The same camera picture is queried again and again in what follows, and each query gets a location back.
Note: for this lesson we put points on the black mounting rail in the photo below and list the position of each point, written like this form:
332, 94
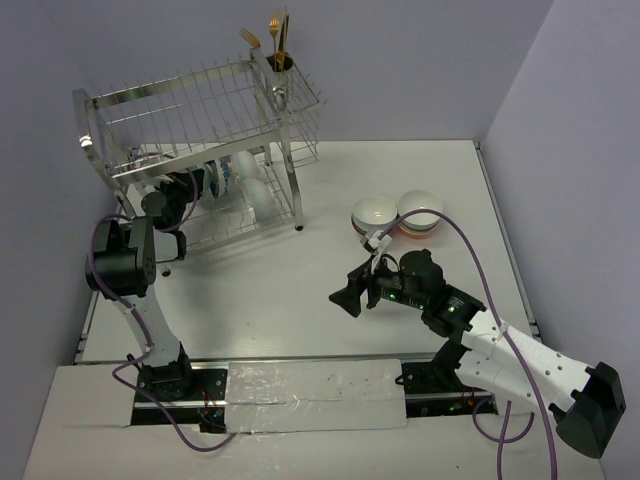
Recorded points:
204, 407

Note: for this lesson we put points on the gold knife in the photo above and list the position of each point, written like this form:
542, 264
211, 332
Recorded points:
284, 35

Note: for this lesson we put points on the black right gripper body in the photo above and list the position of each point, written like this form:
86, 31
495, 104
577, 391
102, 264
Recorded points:
383, 283

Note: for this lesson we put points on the perforated steel cutlery holder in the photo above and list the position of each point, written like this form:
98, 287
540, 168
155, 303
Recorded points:
278, 78

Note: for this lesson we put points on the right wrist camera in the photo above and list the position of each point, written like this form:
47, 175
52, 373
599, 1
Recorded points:
376, 243

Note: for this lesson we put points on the white bowl dark band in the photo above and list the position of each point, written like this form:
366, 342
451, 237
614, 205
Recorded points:
245, 165

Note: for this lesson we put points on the gold fork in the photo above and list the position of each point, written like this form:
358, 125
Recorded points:
274, 26

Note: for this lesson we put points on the blue floral bowl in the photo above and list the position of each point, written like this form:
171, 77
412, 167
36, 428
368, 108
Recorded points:
225, 177

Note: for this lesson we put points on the stainless steel dish rack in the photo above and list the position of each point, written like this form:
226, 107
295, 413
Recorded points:
135, 137

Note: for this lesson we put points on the taped white cover sheet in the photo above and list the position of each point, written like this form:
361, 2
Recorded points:
313, 396

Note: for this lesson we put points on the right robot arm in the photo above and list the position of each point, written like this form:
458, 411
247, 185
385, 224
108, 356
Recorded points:
585, 403

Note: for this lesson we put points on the white bowl front stack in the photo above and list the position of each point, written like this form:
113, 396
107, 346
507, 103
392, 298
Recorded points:
259, 197

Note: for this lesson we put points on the white bowl brown pattern stack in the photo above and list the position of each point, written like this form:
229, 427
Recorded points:
373, 213

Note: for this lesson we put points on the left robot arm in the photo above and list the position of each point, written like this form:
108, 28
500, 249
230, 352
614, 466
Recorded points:
121, 265

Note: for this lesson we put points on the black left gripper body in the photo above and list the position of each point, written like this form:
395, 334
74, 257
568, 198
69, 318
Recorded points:
189, 185

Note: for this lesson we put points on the white bowl orange stack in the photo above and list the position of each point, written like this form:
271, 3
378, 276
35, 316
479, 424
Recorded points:
423, 221

